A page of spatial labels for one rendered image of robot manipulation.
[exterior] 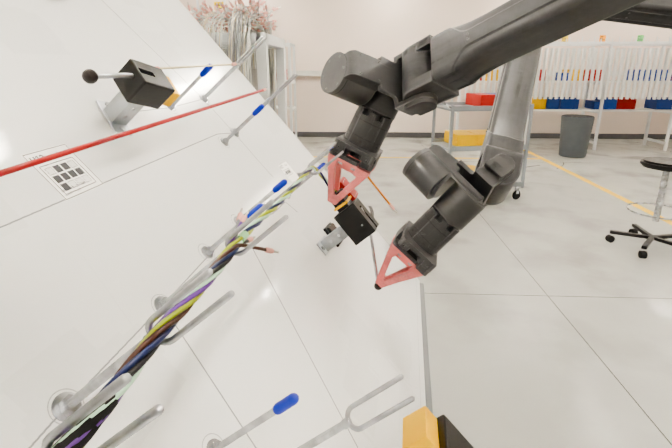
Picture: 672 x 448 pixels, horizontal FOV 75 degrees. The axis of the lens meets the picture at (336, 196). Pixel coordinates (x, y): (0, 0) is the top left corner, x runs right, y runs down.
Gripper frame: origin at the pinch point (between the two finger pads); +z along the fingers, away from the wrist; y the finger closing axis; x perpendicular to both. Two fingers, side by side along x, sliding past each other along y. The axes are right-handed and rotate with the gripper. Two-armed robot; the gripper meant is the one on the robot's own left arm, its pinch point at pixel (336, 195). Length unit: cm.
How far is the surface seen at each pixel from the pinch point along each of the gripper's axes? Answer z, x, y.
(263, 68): -7, -41, -59
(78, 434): -2, 0, 54
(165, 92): -8.3, -19.2, 23.0
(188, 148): -0.8, -18.7, 14.6
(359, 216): 0.5, 4.8, 2.2
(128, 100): -6.5, -21.0, 26.1
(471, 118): -19, 90, -840
